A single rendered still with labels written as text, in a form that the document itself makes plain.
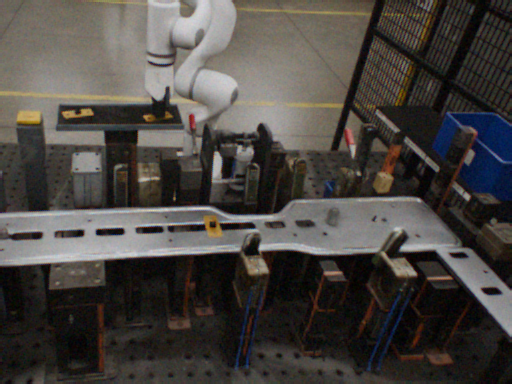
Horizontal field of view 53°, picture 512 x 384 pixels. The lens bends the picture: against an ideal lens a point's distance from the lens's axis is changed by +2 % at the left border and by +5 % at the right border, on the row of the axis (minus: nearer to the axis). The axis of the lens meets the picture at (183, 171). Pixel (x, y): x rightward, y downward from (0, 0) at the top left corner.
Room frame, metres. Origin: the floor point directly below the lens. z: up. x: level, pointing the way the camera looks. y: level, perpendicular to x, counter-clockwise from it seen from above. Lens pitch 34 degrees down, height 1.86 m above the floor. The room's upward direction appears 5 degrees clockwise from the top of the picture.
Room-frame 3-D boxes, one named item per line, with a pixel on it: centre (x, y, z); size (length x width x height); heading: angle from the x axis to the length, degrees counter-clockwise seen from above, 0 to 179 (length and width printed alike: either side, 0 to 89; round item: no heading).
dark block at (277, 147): (1.28, -0.27, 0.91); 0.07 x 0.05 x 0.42; 12
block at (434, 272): (0.95, -0.66, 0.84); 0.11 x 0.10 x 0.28; 12
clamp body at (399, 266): (0.91, -0.53, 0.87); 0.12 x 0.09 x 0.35; 12
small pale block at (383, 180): (1.26, -0.60, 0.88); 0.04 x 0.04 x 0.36; 12
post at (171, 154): (1.21, 0.05, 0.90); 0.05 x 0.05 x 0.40; 12
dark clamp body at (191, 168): (1.21, -0.02, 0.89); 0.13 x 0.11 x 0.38; 12
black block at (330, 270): (0.91, -0.39, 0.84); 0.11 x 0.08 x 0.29; 12
